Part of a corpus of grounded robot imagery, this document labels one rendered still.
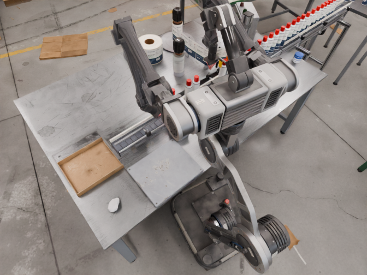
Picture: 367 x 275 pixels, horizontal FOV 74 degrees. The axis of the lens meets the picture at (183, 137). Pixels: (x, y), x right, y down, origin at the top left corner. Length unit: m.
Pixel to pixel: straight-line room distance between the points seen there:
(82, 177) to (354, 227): 2.28
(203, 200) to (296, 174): 1.06
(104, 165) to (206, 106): 0.89
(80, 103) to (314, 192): 2.21
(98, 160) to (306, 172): 1.99
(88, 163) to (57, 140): 0.29
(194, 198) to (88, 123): 1.01
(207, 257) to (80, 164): 1.06
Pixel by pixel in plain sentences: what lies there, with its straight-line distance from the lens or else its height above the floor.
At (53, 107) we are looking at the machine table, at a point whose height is 0.83.
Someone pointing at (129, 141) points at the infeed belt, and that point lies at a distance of 1.59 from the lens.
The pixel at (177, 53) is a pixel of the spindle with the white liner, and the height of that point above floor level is 1.08.
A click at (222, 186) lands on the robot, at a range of 2.13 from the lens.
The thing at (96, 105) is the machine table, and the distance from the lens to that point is 1.91.
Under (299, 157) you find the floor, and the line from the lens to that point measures 2.81.
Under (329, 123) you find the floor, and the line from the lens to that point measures 3.27.
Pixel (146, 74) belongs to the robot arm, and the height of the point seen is 1.48.
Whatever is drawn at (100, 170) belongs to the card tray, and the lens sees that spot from 1.58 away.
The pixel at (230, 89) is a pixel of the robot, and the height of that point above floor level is 1.53.
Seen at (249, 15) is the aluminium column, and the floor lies 1.50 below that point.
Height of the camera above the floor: 2.18
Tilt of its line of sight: 55 degrees down
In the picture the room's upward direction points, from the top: 2 degrees clockwise
